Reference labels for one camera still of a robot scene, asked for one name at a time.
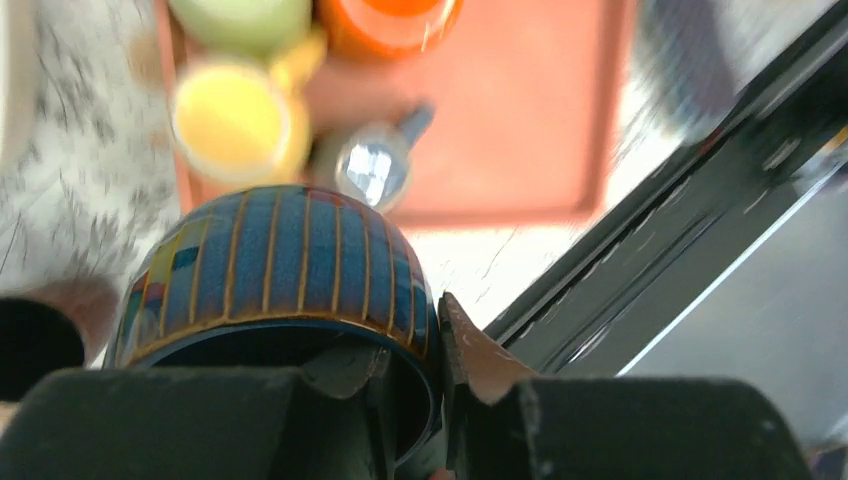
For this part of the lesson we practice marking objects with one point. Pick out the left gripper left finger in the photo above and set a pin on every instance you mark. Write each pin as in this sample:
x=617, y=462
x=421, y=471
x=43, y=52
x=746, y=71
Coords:
x=331, y=418

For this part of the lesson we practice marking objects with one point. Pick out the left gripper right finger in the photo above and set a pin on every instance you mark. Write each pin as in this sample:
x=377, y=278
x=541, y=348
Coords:
x=504, y=421

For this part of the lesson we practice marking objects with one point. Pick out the dark blue round mug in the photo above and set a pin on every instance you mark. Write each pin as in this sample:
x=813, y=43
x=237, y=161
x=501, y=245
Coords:
x=286, y=259

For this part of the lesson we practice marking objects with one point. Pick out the grey blue small mug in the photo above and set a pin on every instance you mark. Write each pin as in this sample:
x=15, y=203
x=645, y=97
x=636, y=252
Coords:
x=370, y=162

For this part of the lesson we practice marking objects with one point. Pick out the dark brown small mug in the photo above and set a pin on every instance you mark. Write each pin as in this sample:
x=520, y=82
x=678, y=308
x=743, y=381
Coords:
x=36, y=339

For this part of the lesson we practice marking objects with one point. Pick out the yellow mug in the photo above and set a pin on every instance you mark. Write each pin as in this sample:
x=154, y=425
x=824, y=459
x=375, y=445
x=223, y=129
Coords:
x=239, y=123

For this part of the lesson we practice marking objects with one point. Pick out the orange mug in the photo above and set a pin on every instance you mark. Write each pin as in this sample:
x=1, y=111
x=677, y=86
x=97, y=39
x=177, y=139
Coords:
x=385, y=31

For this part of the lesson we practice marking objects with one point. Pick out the light green mug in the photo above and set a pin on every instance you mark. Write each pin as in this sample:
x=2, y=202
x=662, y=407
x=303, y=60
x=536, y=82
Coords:
x=250, y=27

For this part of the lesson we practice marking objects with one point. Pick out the salmon pink tray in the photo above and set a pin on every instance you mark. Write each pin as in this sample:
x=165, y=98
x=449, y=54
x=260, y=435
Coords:
x=525, y=97

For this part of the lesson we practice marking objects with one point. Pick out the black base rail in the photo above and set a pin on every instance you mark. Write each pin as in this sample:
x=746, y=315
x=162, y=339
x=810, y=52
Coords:
x=647, y=264

